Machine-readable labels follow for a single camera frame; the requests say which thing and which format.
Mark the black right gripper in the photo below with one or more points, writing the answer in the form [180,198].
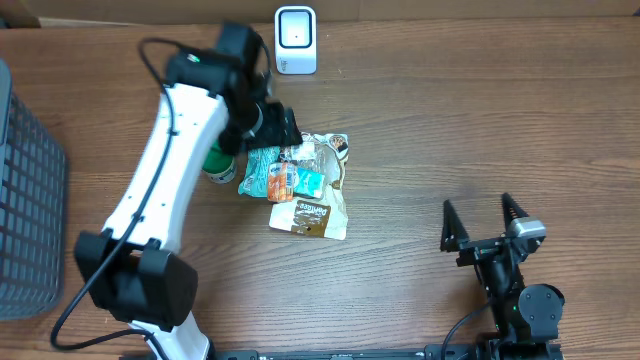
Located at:
[455,234]

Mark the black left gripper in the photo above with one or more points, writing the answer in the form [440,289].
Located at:
[278,126]

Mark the orange Kleenex tissue pack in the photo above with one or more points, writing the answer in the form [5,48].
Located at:
[280,182]

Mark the teal snack packet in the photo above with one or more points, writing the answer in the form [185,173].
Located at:
[254,183]

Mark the teal Kleenex tissue pack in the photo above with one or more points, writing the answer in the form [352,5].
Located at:
[308,183]

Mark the green lid jar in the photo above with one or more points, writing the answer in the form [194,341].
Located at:
[219,167]

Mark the brown clear snack bag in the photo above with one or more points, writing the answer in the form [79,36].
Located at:
[327,216]

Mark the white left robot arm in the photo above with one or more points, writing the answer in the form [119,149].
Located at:
[132,268]

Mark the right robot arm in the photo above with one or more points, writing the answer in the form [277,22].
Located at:
[526,317]

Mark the dark grey mesh basket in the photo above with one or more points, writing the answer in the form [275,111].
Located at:
[34,183]

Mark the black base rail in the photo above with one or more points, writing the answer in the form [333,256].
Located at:
[430,352]

